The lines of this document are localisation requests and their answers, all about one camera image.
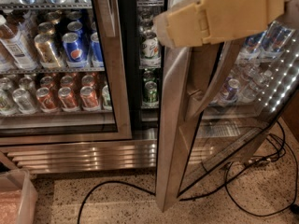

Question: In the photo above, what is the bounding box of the clear plastic storage bin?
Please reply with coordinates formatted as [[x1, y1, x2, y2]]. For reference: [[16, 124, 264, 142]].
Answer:
[[0, 170, 38, 224]]

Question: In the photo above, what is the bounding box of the glass fridge door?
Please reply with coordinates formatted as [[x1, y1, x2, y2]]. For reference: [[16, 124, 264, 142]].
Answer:
[[0, 0, 131, 143], [154, 0, 299, 213]]

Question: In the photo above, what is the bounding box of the black floor cable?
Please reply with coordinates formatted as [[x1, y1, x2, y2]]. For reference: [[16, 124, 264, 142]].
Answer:
[[76, 120, 299, 224]]

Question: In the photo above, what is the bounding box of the water bottle white cap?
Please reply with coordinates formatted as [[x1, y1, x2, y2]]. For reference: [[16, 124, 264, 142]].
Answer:
[[238, 70, 272, 104]]

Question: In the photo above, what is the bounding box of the iced tea bottle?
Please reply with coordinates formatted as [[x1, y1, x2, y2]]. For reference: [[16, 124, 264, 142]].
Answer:
[[0, 15, 38, 71]]

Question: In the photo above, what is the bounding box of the gold soda can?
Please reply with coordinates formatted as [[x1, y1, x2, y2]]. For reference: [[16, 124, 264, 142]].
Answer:
[[35, 34, 64, 69]]

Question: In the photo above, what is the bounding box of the red soda can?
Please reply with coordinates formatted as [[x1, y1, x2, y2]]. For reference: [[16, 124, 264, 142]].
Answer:
[[58, 87, 79, 111]]

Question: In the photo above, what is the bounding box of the steel fridge bottom grille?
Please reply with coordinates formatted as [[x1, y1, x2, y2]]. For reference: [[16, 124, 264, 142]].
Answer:
[[0, 137, 269, 175]]

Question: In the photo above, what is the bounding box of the blue Pepsi can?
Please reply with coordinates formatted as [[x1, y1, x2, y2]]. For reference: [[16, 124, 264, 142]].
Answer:
[[63, 33, 88, 68]]

